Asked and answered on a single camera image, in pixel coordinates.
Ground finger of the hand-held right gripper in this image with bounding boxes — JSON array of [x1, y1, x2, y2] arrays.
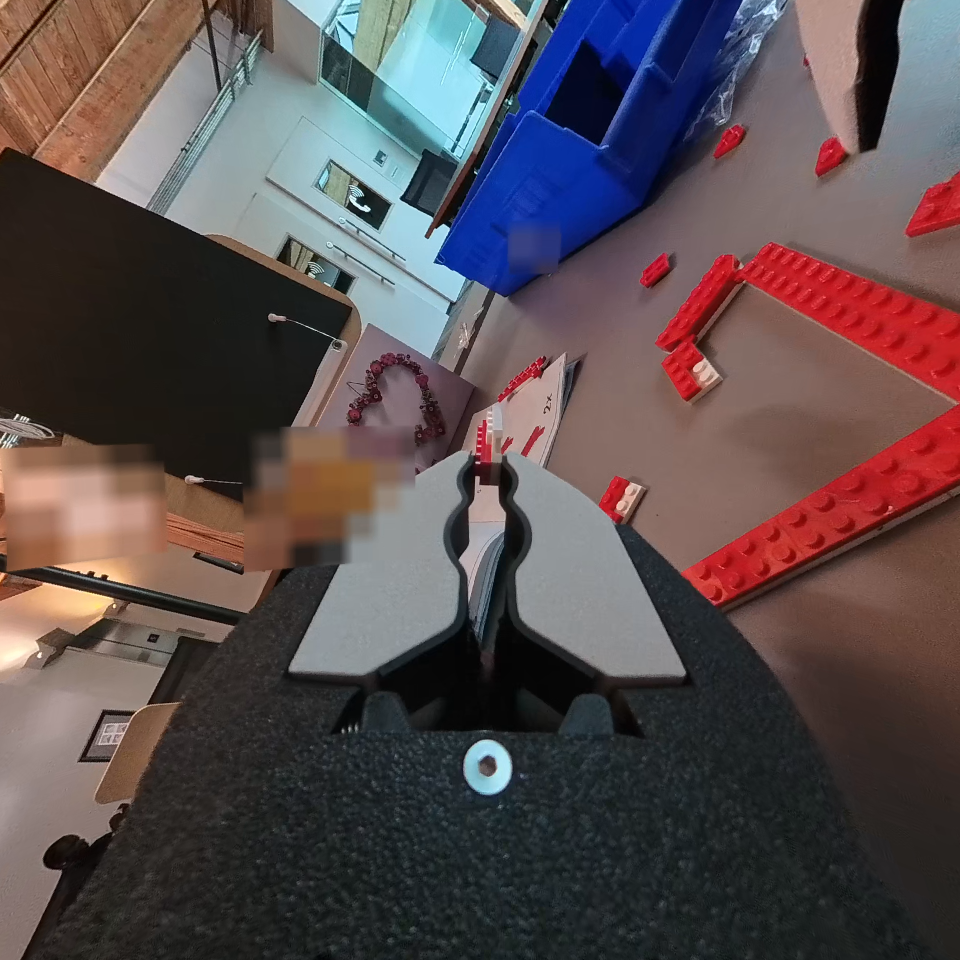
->
[[795, 0, 901, 153]]

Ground open instruction booklet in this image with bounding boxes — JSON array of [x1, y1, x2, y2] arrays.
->
[[461, 352, 582, 646]]

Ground red flat plate brick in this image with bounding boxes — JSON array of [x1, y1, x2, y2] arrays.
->
[[904, 173, 960, 238]]

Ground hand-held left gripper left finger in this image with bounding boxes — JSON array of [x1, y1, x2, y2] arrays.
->
[[288, 453, 479, 706]]

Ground black partition panel wooden edge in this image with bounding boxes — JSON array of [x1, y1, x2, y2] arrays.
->
[[0, 146, 366, 485]]

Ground blue plastic bin with dividers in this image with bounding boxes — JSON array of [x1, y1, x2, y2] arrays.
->
[[435, 0, 745, 299]]

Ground small red and white brick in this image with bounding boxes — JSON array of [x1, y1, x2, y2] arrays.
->
[[597, 475, 647, 525]]

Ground wooden ceiling beams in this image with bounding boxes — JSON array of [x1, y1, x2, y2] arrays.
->
[[0, 0, 220, 183]]

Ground black metal pole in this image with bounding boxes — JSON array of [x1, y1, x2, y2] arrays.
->
[[28, 565, 250, 625]]

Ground red and white brick stack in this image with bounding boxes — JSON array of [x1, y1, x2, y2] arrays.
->
[[472, 403, 507, 490]]

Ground red brick plate frame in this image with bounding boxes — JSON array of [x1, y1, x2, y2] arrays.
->
[[654, 241, 960, 610]]

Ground black office chair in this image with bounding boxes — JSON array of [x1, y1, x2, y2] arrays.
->
[[470, 15, 523, 81], [399, 147, 459, 216]]

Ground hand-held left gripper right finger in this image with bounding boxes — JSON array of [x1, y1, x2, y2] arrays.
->
[[495, 453, 687, 706]]

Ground clear plastic bag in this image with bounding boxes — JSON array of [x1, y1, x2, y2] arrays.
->
[[684, 0, 790, 145]]

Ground framed wall picture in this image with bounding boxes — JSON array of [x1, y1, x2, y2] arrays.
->
[[76, 708, 138, 765]]

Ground small red brick strip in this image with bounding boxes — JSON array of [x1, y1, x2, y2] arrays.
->
[[495, 357, 547, 403]]

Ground beige chair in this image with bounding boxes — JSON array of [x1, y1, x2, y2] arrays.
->
[[93, 701, 185, 806]]

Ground glass partition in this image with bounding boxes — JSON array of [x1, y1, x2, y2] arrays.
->
[[318, 0, 550, 155]]

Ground toy box with heart picture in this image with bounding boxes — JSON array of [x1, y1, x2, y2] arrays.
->
[[321, 322, 479, 468]]

